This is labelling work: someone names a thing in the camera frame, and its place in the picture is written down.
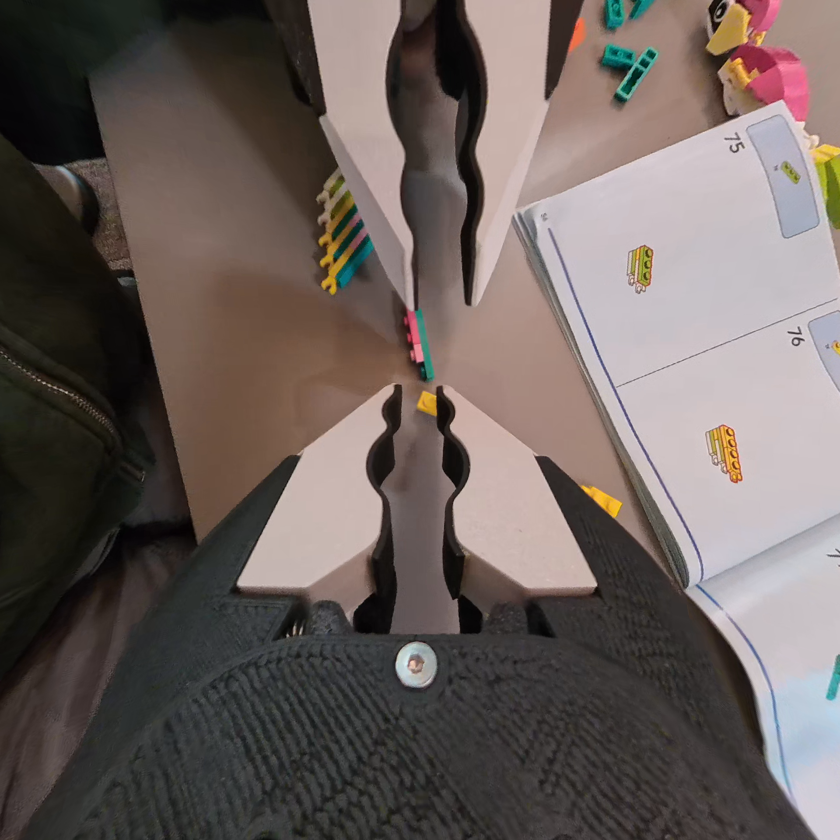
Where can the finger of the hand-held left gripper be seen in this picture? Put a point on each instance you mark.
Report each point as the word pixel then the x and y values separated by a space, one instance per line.
pixel 512 98
pixel 358 98

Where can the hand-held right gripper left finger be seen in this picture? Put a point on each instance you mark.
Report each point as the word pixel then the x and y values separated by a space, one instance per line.
pixel 308 518

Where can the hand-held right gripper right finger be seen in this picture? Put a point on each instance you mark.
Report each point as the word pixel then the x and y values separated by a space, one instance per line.
pixel 518 525

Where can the striped lego plate assembly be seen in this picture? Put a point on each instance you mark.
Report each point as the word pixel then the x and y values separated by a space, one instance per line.
pixel 344 243

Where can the yellow lego clip plate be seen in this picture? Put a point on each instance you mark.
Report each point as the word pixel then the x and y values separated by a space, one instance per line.
pixel 602 502
pixel 428 403

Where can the pink and teal lego piece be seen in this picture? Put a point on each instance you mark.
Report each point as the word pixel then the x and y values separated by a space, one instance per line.
pixel 418 341

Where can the orange lego piece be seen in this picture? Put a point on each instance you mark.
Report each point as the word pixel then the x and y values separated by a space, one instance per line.
pixel 577 34

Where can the short teal lego piece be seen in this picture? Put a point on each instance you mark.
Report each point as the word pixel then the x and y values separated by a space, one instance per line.
pixel 618 58

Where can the long teal lego piece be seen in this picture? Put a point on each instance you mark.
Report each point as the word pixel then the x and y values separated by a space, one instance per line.
pixel 635 75

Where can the lego instruction booklet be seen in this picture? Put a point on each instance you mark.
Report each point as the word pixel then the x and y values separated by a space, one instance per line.
pixel 689 361

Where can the pink lego bird model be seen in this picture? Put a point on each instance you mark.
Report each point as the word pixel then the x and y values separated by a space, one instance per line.
pixel 778 75

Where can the lime and yellow lego piece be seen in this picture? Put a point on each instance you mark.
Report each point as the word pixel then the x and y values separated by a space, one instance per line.
pixel 830 190

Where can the dark cloth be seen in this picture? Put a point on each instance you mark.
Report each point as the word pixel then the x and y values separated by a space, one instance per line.
pixel 98 65

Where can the dark green zippered bag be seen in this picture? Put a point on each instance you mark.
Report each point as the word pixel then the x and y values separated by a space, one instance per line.
pixel 52 394

